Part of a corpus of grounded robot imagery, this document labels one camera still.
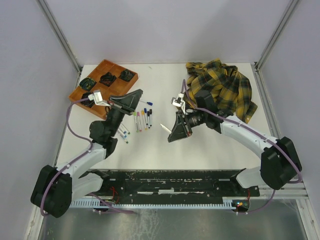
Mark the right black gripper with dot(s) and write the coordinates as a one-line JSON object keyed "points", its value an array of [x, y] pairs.
{"points": [[180, 129]]}

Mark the orange compartment tray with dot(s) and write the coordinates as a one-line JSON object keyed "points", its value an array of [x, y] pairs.
{"points": [[108, 77]]}

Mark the yellow cap marker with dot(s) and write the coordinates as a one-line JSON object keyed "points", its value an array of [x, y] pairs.
{"points": [[143, 117]]}

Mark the pink cap white marker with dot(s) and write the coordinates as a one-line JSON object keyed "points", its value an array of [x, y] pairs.
{"points": [[166, 128]]}

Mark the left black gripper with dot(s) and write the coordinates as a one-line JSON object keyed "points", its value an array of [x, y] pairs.
{"points": [[126, 103]]}

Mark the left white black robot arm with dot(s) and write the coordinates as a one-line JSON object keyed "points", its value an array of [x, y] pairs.
{"points": [[58, 186]]}

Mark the black cap marker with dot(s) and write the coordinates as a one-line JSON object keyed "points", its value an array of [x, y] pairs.
{"points": [[148, 119], [150, 115]]}

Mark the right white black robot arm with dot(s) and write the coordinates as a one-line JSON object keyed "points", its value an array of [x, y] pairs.
{"points": [[279, 161]]}

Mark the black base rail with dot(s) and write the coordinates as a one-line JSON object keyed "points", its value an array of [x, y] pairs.
{"points": [[172, 187]]}

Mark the dark green cap marker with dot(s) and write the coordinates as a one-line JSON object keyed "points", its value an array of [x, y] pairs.
{"points": [[124, 139]]}

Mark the yellow plaid shirt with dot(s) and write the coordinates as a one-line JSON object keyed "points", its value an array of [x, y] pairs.
{"points": [[229, 88]]}

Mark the light blue cap marker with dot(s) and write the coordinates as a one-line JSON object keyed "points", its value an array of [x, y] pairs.
{"points": [[123, 132]]}

